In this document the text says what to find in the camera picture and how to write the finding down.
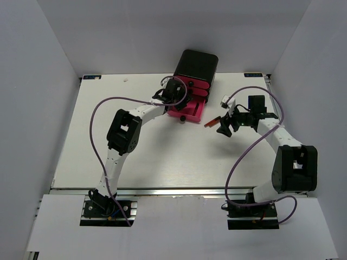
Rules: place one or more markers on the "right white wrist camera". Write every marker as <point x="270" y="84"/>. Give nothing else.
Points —
<point x="229" y="104"/>

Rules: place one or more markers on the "red lip gloss tube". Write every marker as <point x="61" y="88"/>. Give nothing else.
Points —
<point x="213" y="122"/>
<point x="195" y="109"/>

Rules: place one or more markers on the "left blue table sticker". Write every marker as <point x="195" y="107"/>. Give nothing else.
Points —
<point x="91" y="77"/>

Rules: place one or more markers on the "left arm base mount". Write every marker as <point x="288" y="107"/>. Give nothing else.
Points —
<point x="94" y="216"/>

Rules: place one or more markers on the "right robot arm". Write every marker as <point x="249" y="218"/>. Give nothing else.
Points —
<point x="295" y="165"/>

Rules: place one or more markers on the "black drawer cabinet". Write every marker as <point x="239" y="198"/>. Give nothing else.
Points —
<point x="198" y="65"/>

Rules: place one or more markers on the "right blue table sticker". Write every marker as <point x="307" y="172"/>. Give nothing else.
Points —
<point x="253" y="75"/>

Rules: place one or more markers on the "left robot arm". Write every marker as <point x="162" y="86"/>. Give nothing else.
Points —
<point x="124" y="132"/>

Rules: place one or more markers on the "blue table sticker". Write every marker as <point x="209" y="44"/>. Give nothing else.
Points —
<point x="91" y="77"/>
<point x="253" y="75"/>

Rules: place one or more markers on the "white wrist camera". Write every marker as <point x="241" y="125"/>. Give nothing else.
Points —
<point x="165" y="81"/>
<point x="229" y="104"/>

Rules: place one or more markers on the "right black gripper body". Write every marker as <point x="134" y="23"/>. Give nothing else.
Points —
<point x="239" y="119"/>

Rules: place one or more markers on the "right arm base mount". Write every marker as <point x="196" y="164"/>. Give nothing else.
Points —
<point x="263" y="217"/>

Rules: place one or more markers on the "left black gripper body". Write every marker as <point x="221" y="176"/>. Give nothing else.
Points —
<point x="180" y="97"/>

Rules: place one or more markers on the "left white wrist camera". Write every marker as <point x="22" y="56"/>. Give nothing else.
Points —
<point x="165" y="81"/>

